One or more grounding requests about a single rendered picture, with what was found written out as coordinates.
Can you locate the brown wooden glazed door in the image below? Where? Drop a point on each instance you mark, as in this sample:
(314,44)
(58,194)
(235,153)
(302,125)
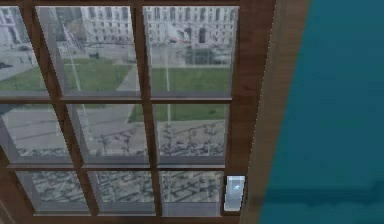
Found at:
(144,100)

